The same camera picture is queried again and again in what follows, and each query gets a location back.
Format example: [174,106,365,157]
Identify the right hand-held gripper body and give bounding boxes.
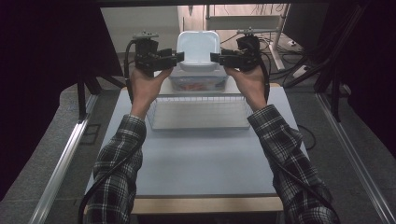
[229,27,264,73]

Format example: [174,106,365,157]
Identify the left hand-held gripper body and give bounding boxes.
[132,30,179,78]

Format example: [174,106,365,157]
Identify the small translucent white food container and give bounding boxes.
[176,29,221,74]

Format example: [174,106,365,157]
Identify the white two-tier wire rack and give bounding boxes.
[145,69,255,132]

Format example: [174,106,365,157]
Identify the person's left hand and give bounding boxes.
[128,65,174,121]

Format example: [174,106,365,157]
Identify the person's right hand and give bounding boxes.
[224,64,271,113]

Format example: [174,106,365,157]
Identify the white cabinet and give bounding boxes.
[100,6,184,54]

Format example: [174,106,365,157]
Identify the white power strip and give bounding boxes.
[291,64,310,79]

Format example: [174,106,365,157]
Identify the dark monitor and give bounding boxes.
[282,3,331,50]

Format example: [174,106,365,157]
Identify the black metal stand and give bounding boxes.
[76,66,127,123]
[281,3,372,123]

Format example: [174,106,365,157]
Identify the pale blue table mat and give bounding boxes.
[84,86,309,198]

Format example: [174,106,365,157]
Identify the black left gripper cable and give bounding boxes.
[78,39,141,224]

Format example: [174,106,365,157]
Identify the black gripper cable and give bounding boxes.
[78,39,141,224]
[259,50,341,224]

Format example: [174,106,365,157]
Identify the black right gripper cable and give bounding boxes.
[259,50,341,224]

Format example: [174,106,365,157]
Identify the black floor cables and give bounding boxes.
[219,28,304,54]

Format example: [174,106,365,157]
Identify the white desk frame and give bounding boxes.
[204,3,291,71]

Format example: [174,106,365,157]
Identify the thin black cable loop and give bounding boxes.
[297,123,318,151]

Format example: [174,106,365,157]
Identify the aluminium rail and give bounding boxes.
[28,93,100,224]
[315,92,396,224]

